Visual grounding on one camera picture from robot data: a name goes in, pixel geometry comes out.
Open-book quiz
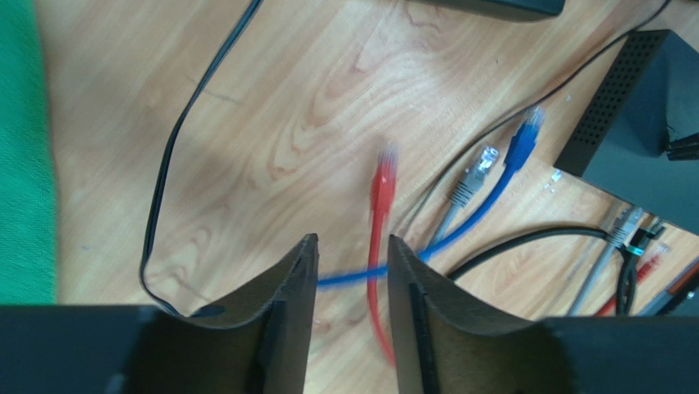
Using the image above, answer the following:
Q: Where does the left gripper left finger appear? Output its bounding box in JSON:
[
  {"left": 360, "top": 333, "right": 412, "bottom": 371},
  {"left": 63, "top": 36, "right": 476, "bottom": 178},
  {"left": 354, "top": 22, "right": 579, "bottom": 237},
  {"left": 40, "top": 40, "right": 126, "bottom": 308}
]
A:
[{"left": 1, "top": 234, "right": 318, "bottom": 393}]

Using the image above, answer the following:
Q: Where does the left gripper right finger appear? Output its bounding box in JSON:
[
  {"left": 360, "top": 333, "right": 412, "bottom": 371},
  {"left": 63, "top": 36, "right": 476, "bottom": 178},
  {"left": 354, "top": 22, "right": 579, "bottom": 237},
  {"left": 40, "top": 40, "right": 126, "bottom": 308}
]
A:
[{"left": 387, "top": 236, "right": 698, "bottom": 393}]

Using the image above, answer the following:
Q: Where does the gray ethernet cable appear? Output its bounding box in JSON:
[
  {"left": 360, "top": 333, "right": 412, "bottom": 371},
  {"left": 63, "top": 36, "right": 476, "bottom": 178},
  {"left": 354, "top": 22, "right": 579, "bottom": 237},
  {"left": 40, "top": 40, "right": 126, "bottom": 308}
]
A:
[{"left": 428, "top": 144, "right": 500, "bottom": 247}]

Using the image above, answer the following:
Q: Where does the red ethernet cable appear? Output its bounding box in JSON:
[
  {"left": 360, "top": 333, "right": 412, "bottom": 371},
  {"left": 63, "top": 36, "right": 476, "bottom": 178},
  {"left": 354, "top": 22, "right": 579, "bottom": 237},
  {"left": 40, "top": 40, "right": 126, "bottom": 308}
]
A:
[{"left": 367, "top": 143, "right": 400, "bottom": 366}]

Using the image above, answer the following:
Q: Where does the blue ethernet cable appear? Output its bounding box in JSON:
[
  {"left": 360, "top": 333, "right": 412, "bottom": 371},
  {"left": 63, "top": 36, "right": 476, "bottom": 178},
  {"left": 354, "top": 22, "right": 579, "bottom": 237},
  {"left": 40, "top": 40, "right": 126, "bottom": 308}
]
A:
[{"left": 316, "top": 106, "right": 546, "bottom": 290}]

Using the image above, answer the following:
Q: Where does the black adapter power cord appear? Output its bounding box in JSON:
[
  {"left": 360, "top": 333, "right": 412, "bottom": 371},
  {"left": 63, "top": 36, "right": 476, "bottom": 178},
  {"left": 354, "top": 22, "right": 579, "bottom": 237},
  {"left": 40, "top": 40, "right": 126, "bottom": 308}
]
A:
[{"left": 139, "top": 0, "right": 673, "bottom": 318}]

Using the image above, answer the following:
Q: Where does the black network switch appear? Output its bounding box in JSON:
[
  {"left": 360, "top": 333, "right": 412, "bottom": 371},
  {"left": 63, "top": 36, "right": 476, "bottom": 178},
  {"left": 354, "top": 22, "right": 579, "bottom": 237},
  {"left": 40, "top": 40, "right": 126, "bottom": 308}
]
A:
[{"left": 554, "top": 30, "right": 698, "bottom": 234}]

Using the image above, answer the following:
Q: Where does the green folded towel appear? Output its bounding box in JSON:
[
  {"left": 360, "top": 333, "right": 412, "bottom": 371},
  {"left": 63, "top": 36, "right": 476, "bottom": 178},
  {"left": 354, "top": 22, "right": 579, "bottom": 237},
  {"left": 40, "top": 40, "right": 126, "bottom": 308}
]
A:
[{"left": 1, "top": 1, "right": 58, "bottom": 305}]

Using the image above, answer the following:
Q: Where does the black power adapter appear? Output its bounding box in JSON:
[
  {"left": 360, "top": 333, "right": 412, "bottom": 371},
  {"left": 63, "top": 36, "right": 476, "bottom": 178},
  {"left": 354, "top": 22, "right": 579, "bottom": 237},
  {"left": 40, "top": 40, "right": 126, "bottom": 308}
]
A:
[{"left": 422, "top": 0, "right": 566, "bottom": 23}]

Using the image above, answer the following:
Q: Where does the black ethernet cable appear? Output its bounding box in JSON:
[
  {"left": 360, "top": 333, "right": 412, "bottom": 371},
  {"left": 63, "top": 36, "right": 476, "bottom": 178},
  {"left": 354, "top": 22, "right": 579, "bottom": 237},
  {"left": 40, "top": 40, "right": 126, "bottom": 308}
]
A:
[{"left": 445, "top": 227, "right": 667, "bottom": 317}]

